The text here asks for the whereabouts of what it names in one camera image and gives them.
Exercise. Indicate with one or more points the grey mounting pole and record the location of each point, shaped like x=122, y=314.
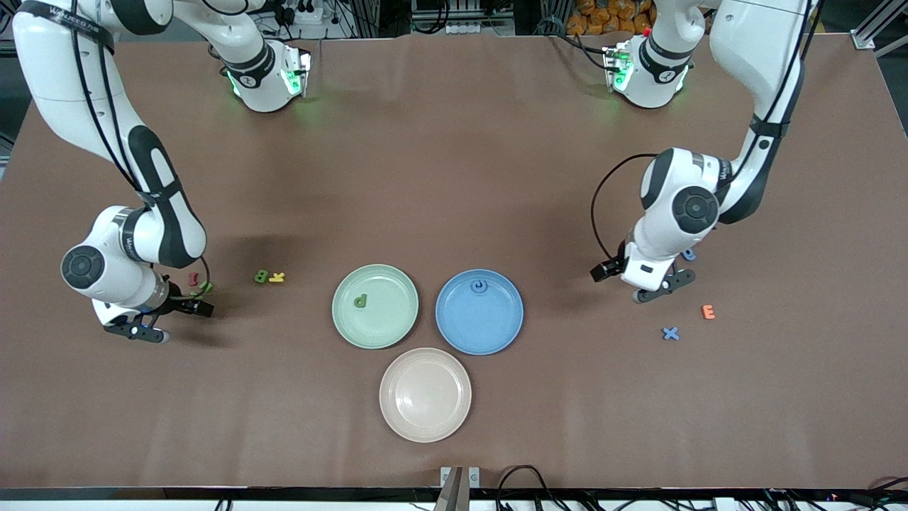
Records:
x=450, y=497

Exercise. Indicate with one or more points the aluminium frame profile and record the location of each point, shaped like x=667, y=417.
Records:
x=864, y=39

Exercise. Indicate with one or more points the orange mesh bag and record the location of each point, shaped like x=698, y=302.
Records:
x=603, y=18

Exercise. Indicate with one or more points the pink plate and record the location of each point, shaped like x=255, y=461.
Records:
x=425, y=397

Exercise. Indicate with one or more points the white power strip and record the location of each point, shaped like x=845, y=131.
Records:
x=461, y=28

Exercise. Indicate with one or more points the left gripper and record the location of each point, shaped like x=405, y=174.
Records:
x=617, y=265

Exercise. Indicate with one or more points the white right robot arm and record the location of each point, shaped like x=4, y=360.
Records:
x=50, y=71

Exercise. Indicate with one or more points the brown table mat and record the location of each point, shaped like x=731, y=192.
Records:
x=454, y=177

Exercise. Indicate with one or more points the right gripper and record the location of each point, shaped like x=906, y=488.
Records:
x=179, y=304

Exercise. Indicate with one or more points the metal clamp bracket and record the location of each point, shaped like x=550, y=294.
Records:
x=474, y=477

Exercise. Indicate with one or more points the blue plate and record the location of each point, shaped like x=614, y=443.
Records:
x=482, y=326

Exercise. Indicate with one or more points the blue foam letter X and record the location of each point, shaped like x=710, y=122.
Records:
x=670, y=333

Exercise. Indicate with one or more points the green plate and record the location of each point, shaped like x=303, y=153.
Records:
x=386, y=323

